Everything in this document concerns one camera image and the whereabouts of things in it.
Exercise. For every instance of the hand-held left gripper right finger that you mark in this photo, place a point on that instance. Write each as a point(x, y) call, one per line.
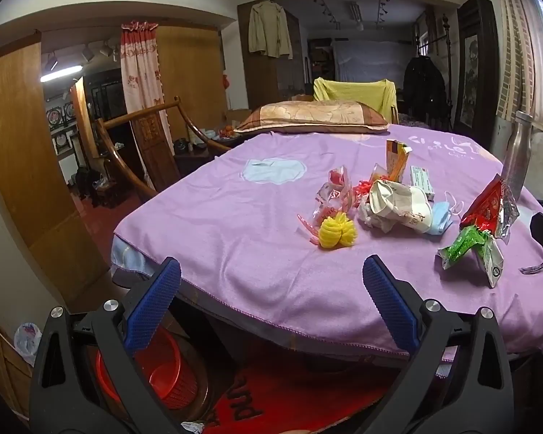
point(389, 303)

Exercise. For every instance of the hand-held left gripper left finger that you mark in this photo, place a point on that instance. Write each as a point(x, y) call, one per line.
point(154, 307)

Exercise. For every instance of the red plastic basket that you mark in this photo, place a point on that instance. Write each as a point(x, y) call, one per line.
point(163, 370)

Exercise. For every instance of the white paper bag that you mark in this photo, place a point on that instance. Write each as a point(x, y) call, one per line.
point(398, 203)

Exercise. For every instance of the red plastic net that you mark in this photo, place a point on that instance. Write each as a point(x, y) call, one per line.
point(363, 187)

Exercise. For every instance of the orange carton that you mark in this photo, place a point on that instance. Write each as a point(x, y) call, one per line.
point(396, 158)

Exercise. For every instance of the red snack wrapper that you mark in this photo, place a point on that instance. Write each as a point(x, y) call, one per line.
point(486, 210)

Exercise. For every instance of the green snack wrapper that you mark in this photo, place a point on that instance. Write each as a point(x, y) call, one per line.
point(464, 244)

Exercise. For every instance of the metal water bottle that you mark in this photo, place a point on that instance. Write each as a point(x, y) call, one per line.
point(516, 153)

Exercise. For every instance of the blue face mask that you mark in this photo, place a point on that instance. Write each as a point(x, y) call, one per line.
point(440, 219)

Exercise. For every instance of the pink plastic strip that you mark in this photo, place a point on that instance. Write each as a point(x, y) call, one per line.
point(307, 228)

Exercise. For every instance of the purple printed blanket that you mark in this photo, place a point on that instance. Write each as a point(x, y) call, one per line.
point(253, 235)

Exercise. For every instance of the red printed floor mat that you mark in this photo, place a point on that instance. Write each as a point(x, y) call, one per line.
point(307, 398)

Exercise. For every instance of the clear wrapper with red print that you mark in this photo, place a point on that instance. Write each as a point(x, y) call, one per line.
point(335, 190)

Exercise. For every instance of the white medicine box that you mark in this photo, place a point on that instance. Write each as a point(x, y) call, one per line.
point(423, 181)

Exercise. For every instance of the white plastic bag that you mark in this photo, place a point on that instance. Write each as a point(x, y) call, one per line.
point(27, 343)

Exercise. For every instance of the dark wooden side table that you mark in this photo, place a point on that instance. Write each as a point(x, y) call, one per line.
point(197, 158)

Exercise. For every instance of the wooden crate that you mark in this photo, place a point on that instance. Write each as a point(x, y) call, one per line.
point(4, 370)

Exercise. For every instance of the curved wooden chair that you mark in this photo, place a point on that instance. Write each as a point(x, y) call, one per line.
point(151, 144)

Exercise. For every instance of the floral bedding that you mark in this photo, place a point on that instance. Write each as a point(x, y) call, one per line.
point(409, 120)

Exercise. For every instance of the dark framed portrait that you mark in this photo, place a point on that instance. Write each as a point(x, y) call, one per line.
point(475, 68)

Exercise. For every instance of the black hanging coat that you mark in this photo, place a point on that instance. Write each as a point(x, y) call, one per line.
point(424, 86)

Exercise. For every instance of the wooden door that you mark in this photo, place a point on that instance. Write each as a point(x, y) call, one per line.
point(22, 153)

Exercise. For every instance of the tan floral pillow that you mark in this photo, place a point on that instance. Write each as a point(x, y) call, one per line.
point(307, 115)

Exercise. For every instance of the striped window curtain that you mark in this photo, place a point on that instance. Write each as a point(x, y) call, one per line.
point(518, 31)

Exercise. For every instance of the yellow cloth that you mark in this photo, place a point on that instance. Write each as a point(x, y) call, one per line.
point(348, 90)

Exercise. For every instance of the red floral curtain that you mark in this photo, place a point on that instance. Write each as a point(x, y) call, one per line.
point(140, 81)

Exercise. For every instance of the white sheet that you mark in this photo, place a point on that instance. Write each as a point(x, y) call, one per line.
point(371, 61)

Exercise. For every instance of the dark wooden wardrobe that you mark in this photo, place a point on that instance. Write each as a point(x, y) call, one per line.
point(253, 81)

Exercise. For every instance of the fluorescent tube light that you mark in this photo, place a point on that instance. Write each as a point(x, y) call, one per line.
point(61, 73)

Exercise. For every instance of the beige hanging jacket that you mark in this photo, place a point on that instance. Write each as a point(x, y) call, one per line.
point(269, 27)

